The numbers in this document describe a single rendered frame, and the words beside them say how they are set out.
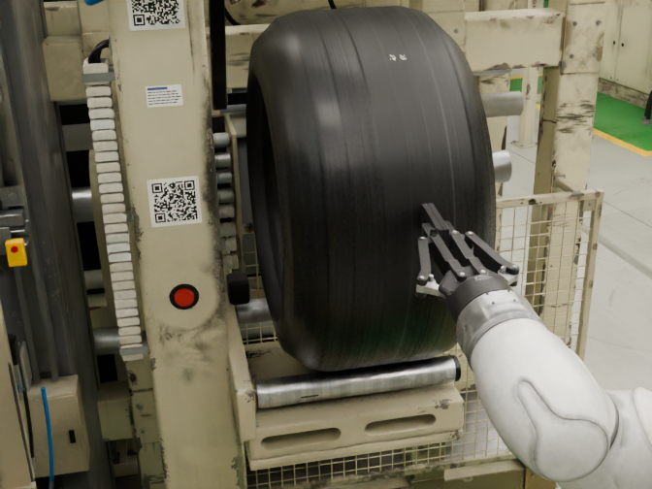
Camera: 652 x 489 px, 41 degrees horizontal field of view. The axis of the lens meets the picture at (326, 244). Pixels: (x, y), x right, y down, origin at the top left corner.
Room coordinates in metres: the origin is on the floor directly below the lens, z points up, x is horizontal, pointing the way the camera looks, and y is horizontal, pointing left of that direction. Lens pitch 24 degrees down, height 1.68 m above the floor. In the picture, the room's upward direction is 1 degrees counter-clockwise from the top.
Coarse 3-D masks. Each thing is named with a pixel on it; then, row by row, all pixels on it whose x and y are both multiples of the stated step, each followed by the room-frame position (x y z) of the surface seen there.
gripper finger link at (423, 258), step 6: (420, 240) 0.99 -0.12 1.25; (426, 240) 0.99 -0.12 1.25; (420, 246) 0.97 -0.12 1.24; (426, 246) 0.97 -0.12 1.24; (420, 252) 0.96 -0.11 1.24; (426, 252) 0.96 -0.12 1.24; (420, 258) 0.94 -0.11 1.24; (426, 258) 0.95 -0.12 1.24; (420, 264) 0.93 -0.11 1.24; (426, 264) 0.93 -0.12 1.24; (420, 270) 0.93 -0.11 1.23; (426, 270) 0.92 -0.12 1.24; (420, 276) 0.91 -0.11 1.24; (426, 276) 0.91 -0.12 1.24; (420, 282) 0.90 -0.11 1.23; (426, 282) 0.90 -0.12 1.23; (420, 294) 0.90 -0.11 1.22; (426, 294) 0.91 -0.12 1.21
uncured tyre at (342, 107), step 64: (256, 64) 1.33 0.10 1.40; (320, 64) 1.18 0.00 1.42; (384, 64) 1.19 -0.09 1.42; (448, 64) 1.21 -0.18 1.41; (256, 128) 1.51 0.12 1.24; (320, 128) 1.11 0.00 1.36; (384, 128) 1.12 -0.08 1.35; (448, 128) 1.13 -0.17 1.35; (256, 192) 1.51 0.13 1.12; (320, 192) 1.07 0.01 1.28; (384, 192) 1.08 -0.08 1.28; (448, 192) 1.09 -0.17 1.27; (320, 256) 1.05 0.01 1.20; (384, 256) 1.06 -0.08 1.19; (320, 320) 1.07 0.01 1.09; (384, 320) 1.08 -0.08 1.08; (448, 320) 1.10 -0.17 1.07
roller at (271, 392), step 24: (432, 360) 1.23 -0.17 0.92; (456, 360) 1.23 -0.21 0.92; (264, 384) 1.17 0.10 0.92; (288, 384) 1.17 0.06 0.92; (312, 384) 1.17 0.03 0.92; (336, 384) 1.18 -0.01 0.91; (360, 384) 1.18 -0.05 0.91; (384, 384) 1.19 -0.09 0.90; (408, 384) 1.20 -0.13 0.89; (432, 384) 1.21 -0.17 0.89
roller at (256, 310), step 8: (248, 304) 1.44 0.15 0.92; (256, 304) 1.44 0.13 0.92; (264, 304) 1.45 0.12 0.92; (240, 312) 1.43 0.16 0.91; (248, 312) 1.43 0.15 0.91; (256, 312) 1.43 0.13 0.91; (264, 312) 1.44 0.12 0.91; (240, 320) 1.43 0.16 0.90; (248, 320) 1.43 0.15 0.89; (256, 320) 1.43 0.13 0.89; (264, 320) 1.44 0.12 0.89
